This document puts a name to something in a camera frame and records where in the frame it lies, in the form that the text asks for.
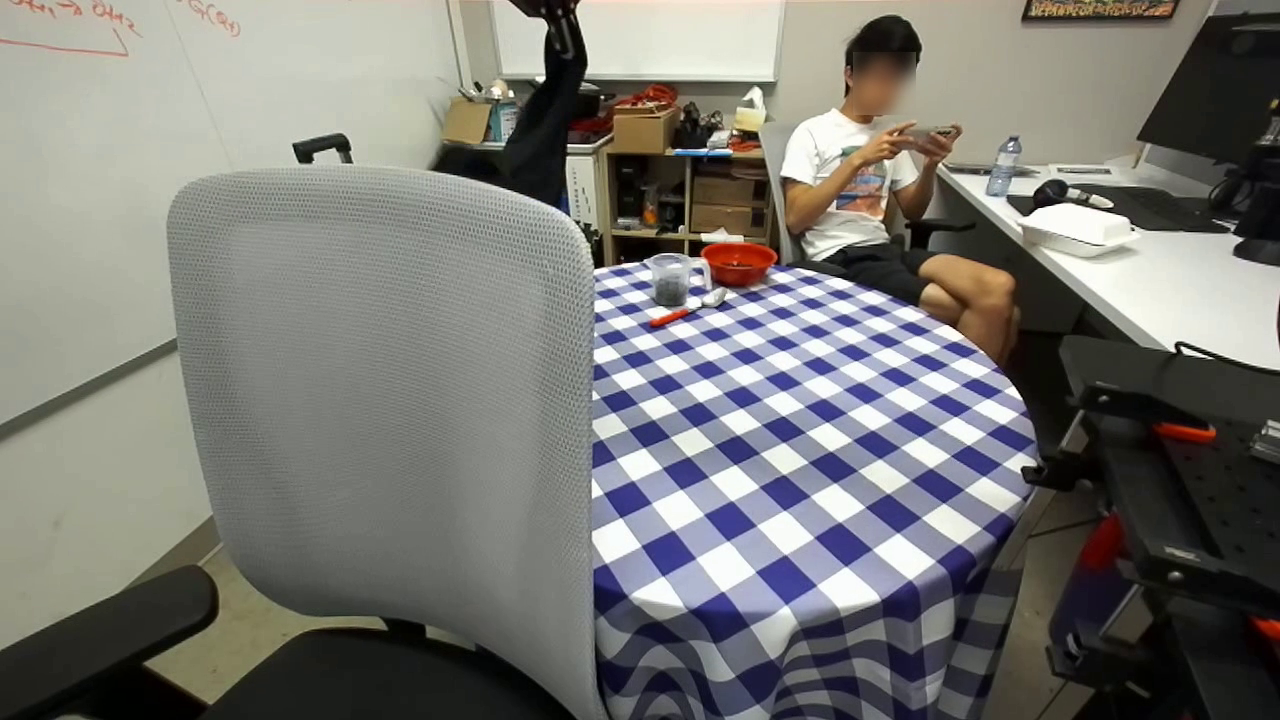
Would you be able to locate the clear plastic cup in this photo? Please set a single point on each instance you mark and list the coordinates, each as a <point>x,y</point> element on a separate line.
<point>671,278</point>

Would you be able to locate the white desk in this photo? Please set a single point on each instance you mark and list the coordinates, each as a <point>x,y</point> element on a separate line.
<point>1156,289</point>

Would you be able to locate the black computer monitor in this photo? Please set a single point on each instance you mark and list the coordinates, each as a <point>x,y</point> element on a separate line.
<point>1225,104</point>

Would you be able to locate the wooden storage shelf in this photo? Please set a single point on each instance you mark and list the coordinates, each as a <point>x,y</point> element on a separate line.
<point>667,200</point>

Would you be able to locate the grey mesh office chair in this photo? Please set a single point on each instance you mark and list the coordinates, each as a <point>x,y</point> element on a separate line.
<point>388,386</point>

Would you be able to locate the blue white checkered tablecloth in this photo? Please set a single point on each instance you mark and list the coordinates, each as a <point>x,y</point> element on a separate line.
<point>799,504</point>

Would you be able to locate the seated person white shirt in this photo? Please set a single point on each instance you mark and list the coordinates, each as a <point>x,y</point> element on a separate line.
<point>867,169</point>

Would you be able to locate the brown cardboard box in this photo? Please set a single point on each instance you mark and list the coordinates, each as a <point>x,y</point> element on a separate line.
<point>643,128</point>

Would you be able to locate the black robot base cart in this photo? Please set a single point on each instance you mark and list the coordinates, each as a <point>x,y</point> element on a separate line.
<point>1174,600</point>

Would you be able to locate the clear water bottle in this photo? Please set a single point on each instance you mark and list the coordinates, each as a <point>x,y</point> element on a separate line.
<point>1004,165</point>

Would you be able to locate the red bowl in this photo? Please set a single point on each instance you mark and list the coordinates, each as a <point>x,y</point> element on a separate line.
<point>739,264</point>

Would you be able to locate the red marker pen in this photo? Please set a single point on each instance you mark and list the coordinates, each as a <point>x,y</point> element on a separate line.
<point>671,317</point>

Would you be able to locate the white styrofoam food box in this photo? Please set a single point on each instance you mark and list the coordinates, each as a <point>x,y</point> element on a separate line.
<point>1077,230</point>

